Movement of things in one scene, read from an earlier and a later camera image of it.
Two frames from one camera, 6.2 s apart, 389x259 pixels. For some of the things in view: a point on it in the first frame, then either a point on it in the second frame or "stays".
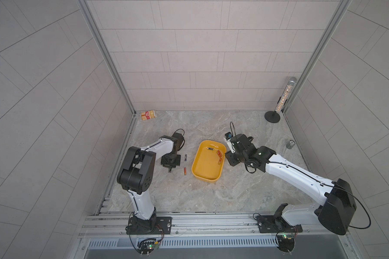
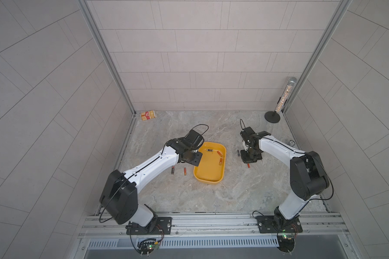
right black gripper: (228, 156) → (245, 159)
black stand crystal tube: (273, 116) stays
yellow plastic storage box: (208, 160) stays
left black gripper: (164, 162) → (198, 158)
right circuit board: (286, 243) stays
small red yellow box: (148, 115) stays
